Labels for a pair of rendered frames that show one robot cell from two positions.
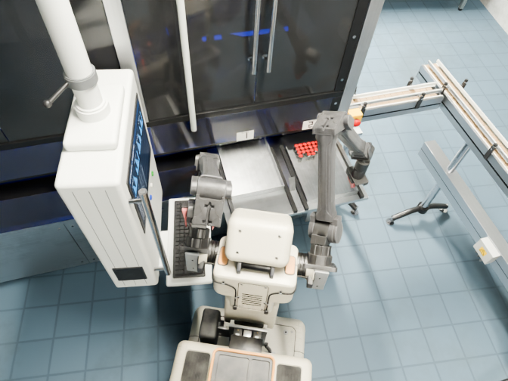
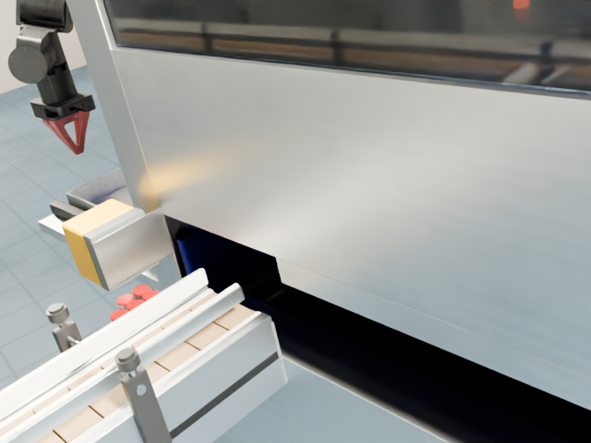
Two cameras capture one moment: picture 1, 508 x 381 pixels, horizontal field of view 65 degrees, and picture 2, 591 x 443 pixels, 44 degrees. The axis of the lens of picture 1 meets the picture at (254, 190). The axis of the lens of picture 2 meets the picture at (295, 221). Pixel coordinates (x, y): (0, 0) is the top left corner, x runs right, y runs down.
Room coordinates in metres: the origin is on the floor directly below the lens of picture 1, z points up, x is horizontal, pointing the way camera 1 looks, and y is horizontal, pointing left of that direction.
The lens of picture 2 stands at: (2.34, -0.53, 1.36)
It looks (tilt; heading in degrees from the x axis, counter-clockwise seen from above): 27 degrees down; 161
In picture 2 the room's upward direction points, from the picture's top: 12 degrees counter-clockwise
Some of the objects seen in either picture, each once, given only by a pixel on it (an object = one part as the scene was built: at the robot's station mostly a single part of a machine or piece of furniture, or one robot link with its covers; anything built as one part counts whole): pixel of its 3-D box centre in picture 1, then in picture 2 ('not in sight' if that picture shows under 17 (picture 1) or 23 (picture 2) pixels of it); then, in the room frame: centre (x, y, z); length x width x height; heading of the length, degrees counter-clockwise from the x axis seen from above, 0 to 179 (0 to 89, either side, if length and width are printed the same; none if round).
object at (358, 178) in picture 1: (358, 171); (56, 87); (1.12, -0.45, 1.08); 0.10 x 0.07 x 0.07; 20
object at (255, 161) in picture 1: (249, 165); not in sight; (1.25, 0.04, 0.90); 0.34 x 0.26 x 0.04; 19
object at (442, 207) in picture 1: (419, 211); not in sight; (1.63, -1.21, 0.07); 0.50 x 0.08 x 0.14; 109
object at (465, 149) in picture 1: (443, 178); not in sight; (1.63, -1.21, 0.46); 0.09 x 0.09 x 0.77; 19
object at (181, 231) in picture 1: (188, 236); not in sight; (0.87, 0.28, 0.82); 0.40 x 0.14 x 0.02; 9
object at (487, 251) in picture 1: (486, 250); not in sight; (1.10, -1.32, 0.50); 0.12 x 0.05 x 0.09; 19
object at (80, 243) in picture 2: (352, 116); (110, 243); (1.56, -0.48, 1.00); 0.08 x 0.07 x 0.07; 19
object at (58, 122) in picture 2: not in sight; (67, 127); (1.11, -0.46, 1.01); 0.07 x 0.07 x 0.09; 20
